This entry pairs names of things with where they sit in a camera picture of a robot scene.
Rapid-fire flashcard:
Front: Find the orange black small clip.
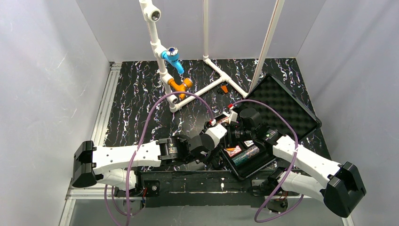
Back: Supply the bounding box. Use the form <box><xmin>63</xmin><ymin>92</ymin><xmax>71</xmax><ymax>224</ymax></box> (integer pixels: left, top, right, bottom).
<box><xmin>217</xmin><ymin>85</ymin><xmax>231</xmax><ymax>95</ymax></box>

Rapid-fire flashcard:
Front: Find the white pvc pipe frame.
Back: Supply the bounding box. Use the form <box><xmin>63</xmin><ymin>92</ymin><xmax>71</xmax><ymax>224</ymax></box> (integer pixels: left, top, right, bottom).
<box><xmin>138</xmin><ymin>0</ymin><xmax>250</xmax><ymax>113</ymax></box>

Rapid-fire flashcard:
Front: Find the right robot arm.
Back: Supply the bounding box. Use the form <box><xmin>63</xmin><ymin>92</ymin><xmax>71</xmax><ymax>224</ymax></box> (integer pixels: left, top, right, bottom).
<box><xmin>223</xmin><ymin>108</ymin><xmax>367</xmax><ymax>218</ymax></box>

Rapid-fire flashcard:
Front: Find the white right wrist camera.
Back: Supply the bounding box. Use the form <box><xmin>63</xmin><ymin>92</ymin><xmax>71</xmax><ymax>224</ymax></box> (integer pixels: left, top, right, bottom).
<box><xmin>228</xmin><ymin>104</ymin><xmax>238</xmax><ymax>124</ymax></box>

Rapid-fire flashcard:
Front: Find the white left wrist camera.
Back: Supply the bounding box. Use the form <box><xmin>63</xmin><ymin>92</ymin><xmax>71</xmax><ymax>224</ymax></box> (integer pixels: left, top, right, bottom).
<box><xmin>205</xmin><ymin>124</ymin><xmax>227</xmax><ymax>147</ymax></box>

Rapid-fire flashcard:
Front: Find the aluminium rail frame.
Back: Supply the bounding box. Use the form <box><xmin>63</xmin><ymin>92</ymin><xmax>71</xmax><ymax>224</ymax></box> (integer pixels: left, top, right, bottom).
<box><xmin>59</xmin><ymin>62</ymin><xmax>122</xmax><ymax>226</ymax></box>

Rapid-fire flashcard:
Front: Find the red playing card deck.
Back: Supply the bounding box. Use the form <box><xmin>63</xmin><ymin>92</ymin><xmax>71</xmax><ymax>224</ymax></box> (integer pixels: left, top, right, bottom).
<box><xmin>224</xmin><ymin>145</ymin><xmax>242</xmax><ymax>157</ymax></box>

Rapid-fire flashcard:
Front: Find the upper orange chip row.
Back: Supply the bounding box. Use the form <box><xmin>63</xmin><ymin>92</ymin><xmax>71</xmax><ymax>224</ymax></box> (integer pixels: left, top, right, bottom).
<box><xmin>216</xmin><ymin>117</ymin><xmax>229</xmax><ymax>124</ymax></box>

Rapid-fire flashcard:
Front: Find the white angled pole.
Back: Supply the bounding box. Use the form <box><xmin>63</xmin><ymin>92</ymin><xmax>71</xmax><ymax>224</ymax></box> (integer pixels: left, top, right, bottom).
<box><xmin>249</xmin><ymin>0</ymin><xmax>285</xmax><ymax>92</ymax></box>

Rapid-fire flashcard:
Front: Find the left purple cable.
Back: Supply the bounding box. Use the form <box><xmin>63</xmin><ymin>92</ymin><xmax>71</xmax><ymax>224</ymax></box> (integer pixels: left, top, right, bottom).
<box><xmin>104</xmin><ymin>91</ymin><xmax>215</xmax><ymax>226</ymax></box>

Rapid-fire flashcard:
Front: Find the blue playing card deck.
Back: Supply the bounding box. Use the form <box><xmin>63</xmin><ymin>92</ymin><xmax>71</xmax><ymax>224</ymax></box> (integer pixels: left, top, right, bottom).
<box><xmin>244</xmin><ymin>140</ymin><xmax>254</xmax><ymax>147</ymax></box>

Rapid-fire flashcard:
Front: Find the black plastic poker case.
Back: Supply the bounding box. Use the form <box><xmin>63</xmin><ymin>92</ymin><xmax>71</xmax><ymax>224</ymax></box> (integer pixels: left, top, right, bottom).
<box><xmin>211</xmin><ymin>74</ymin><xmax>321</xmax><ymax>180</ymax></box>

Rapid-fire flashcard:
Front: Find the blue faucet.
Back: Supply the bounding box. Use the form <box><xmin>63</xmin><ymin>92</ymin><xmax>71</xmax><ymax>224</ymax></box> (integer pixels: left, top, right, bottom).
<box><xmin>160</xmin><ymin>47</ymin><xmax>184</xmax><ymax>74</ymax></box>

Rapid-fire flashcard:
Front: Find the orange faucet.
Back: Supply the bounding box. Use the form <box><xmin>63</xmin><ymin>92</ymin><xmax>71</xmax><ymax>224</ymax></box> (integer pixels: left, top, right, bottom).
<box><xmin>168</xmin><ymin>78</ymin><xmax>193</xmax><ymax>92</ymax></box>

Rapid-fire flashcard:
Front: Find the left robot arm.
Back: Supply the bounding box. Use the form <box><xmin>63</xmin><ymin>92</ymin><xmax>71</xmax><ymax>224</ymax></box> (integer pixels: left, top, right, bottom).
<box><xmin>72</xmin><ymin>128</ymin><xmax>227</xmax><ymax>190</ymax></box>

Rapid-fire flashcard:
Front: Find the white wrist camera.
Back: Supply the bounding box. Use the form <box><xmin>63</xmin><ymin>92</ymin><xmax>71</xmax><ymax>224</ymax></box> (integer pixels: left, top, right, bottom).
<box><xmin>228</xmin><ymin>104</ymin><xmax>238</xmax><ymax>124</ymax></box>
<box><xmin>205</xmin><ymin>124</ymin><xmax>227</xmax><ymax>147</ymax></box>

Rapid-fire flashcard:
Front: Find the green poker chip stack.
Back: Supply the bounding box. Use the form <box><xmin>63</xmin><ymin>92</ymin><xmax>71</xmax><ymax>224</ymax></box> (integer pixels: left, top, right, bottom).
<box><xmin>232</xmin><ymin>146</ymin><xmax>260</xmax><ymax>166</ymax></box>

